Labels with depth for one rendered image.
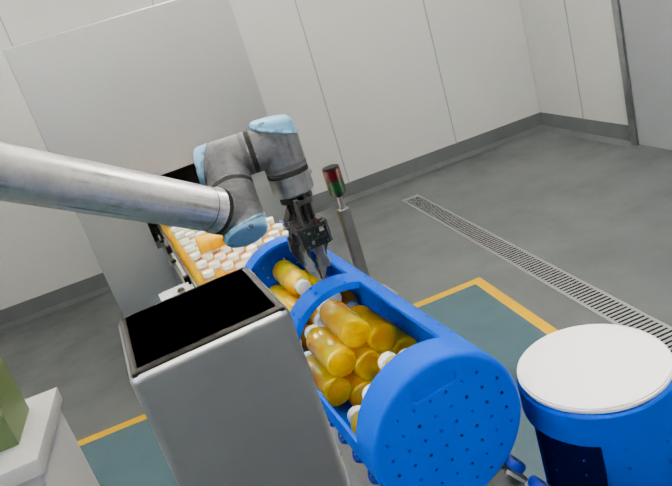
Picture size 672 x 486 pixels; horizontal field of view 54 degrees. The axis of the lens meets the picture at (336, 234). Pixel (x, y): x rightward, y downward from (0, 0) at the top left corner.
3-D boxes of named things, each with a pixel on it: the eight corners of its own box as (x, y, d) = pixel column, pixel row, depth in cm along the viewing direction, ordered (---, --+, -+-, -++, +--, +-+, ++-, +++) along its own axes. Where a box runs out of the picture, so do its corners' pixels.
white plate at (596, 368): (559, 314, 141) (560, 318, 142) (489, 386, 125) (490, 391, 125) (697, 337, 121) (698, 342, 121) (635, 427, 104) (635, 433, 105)
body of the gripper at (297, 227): (303, 256, 138) (286, 204, 134) (290, 246, 146) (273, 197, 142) (335, 242, 140) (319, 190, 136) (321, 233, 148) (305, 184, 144)
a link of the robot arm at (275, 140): (243, 121, 138) (288, 107, 139) (262, 176, 142) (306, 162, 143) (246, 127, 129) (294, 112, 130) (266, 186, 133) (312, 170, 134)
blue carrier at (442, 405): (406, 543, 109) (347, 410, 99) (263, 348, 188) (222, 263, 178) (539, 452, 116) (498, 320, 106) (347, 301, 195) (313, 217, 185)
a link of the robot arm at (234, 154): (198, 185, 127) (259, 164, 128) (185, 139, 132) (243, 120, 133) (210, 208, 136) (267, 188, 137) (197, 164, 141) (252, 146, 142)
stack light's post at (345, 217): (415, 456, 267) (340, 211, 231) (410, 451, 271) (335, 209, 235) (423, 451, 268) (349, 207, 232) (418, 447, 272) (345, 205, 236)
